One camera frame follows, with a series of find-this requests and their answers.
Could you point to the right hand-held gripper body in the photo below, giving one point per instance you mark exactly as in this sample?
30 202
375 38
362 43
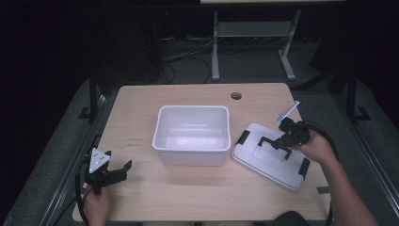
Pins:
296 135

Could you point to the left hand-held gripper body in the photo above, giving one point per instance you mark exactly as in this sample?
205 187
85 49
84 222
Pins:
98 160

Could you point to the white plastic storage box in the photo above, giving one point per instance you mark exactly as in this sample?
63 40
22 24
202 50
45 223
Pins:
191 132

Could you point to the person's right hand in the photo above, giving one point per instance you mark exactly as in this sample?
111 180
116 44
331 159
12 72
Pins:
318 147

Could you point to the person's left hand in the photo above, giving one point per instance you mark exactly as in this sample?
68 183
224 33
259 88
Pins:
97 208

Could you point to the black rounded object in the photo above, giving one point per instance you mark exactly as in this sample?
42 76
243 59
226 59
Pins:
290 219

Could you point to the grey metal floor rail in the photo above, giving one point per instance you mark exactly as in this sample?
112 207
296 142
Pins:
67 169
367 150

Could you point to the black upright post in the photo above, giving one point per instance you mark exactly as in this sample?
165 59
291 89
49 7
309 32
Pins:
351 94
93 94

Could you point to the white metal table frame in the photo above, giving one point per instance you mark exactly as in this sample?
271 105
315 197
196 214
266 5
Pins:
251 29

